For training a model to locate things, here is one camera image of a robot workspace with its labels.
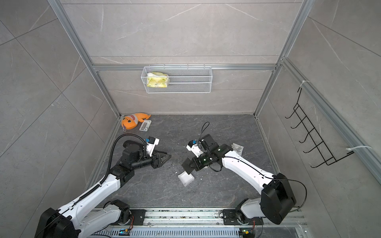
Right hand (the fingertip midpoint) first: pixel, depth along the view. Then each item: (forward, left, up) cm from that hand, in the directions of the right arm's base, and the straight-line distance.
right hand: (192, 165), depth 78 cm
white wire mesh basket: (+52, +6, +19) cm, 56 cm away
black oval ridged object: (+22, +44, -9) cm, 50 cm away
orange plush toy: (+37, +45, -5) cm, 58 cm away
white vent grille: (-29, +9, -14) cm, 33 cm away
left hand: (+4, +12, +6) cm, 14 cm away
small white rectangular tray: (+38, +36, -11) cm, 53 cm away
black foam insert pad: (-1, +2, +1) cm, 2 cm away
